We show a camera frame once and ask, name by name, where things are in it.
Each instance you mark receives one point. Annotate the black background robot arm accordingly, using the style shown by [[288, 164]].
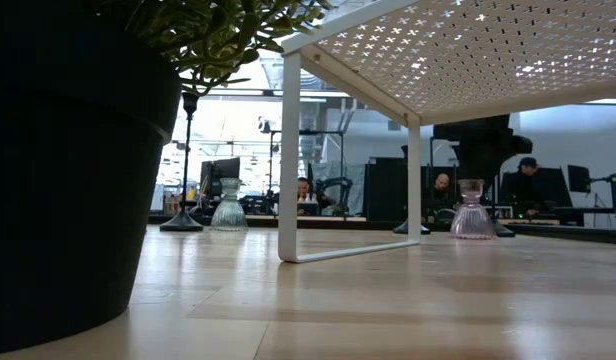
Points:
[[338, 186]]

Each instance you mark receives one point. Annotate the white perforated metal shelf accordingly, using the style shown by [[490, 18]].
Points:
[[463, 60]]

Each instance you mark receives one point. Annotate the black partition panel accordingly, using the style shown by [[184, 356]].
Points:
[[385, 190]]

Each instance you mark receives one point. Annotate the black aluminium table frame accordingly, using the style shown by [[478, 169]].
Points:
[[578, 234]]

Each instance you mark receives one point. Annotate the black monitor on arm mount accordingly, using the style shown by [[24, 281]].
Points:
[[579, 178]]

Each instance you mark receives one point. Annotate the green glass candle holder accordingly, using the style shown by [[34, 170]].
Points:
[[229, 207]]

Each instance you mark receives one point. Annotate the person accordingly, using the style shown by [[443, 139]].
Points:
[[527, 187], [442, 187], [304, 192]]

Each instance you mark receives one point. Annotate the black candlestick holder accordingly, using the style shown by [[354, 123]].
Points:
[[182, 223]]

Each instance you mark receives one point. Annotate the pink glass candle holder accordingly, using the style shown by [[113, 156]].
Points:
[[472, 217]]

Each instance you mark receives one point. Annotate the green artificial plant black pot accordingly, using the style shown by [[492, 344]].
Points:
[[63, 200]]

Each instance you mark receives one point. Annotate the black computer monitor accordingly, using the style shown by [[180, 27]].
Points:
[[220, 172]]

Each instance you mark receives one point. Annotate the black frame stand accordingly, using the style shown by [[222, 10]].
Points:
[[270, 150]]

